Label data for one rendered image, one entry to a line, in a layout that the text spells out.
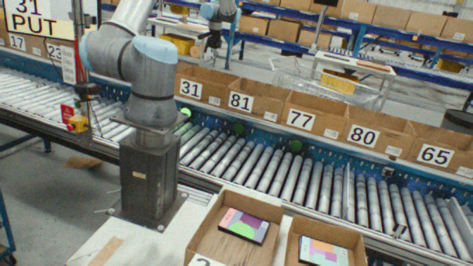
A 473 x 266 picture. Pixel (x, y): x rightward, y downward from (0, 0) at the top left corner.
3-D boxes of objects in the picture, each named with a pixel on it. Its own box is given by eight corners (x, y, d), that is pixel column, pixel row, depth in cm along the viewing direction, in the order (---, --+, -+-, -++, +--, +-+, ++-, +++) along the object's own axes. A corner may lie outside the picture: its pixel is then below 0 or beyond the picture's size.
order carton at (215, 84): (172, 96, 213) (174, 72, 205) (191, 85, 238) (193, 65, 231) (224, 110, 204) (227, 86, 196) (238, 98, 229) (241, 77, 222)
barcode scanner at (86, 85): (93, 105, 153) (89, 86, 148) (75, 103, 156) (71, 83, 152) (102, 102, 158) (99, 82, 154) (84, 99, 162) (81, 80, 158)
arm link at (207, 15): (217, 4, 168) (224, 4, 179) (198, 1, 171) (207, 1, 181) (215, 22, 173) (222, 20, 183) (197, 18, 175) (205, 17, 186)
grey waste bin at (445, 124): (471, 174, 373) (499, 129, 344) (428, 162, 386) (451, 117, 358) (460, 157, 416) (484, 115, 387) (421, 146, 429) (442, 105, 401)
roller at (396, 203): (398, 248, 138) (402, 240, 135) (386, 188, 183) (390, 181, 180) (410, 252, 137) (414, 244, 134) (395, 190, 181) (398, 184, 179)
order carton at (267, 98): (223, 110, 204) (226, 86, 196) (237, 98, 230) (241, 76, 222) (279, 125, 195) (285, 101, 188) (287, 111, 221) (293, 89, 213)
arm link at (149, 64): (160, 100, 98) (165, 46, 91) (116, 88, 102) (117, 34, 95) (181, 90, 112) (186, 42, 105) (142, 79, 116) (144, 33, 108)
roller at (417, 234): (413, 252, 136) (417, 245, 134) (398, 191, 181) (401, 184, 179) (424, 257, 135) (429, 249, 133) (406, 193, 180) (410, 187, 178)
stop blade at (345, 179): (341, 221, 146) (347, 207, 141) (343, 174, 185) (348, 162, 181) (342, 221, 145) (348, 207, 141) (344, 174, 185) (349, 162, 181)
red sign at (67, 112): (62, 123, 173) (59, 103, 167) (62, 122, 174) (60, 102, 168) (84, 131, 169) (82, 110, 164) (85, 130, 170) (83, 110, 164)
